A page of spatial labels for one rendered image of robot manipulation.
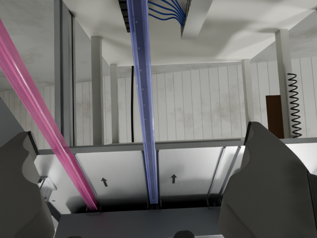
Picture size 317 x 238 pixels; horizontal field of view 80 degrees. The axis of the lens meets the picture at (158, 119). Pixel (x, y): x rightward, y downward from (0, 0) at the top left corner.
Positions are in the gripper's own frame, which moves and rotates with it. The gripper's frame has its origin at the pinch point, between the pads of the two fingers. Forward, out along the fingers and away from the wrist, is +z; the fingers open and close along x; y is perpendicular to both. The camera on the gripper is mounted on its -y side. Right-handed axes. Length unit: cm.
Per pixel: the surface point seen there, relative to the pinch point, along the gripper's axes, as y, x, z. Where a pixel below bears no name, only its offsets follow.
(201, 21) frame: -4.9, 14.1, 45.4
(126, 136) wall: 171, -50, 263
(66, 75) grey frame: 6.6, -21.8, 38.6
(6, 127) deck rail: 6.3, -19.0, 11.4
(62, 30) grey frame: -4, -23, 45
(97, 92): 15, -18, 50
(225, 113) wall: 125, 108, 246
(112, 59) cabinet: 10, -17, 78
